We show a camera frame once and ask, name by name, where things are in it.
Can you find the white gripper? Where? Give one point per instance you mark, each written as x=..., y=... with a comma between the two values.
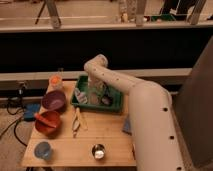
x=96, y=86

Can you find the purple bowl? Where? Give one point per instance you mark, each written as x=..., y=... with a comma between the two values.
x=54, y=100

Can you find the red bowl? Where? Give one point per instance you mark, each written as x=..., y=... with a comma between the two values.
x=53, y=117

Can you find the red spatula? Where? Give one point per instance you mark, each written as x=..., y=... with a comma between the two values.
x=44, y=120

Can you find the green plastic tray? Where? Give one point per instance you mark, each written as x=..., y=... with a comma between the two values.
x=82, y=85

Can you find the small metal cup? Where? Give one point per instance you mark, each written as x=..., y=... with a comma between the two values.
x=98, y=151

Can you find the wooden tongs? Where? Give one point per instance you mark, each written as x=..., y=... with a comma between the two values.
x=78, y=122

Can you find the blue sponge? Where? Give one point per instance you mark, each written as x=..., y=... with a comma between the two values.
x=126, y=126

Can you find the blue power adapter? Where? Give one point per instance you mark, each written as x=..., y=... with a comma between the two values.
x=30, y=110

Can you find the beige eraser block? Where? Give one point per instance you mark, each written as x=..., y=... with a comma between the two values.
x=93, y=99

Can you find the black ladle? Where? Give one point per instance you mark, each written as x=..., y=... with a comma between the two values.
x=107, y=98

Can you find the blue plastic cup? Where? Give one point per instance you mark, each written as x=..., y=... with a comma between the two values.
x=43, y=151

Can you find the blue white packet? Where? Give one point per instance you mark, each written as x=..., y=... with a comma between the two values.
x=80, y=96

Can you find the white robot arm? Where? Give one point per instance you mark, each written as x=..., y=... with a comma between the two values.
x=150, y=112

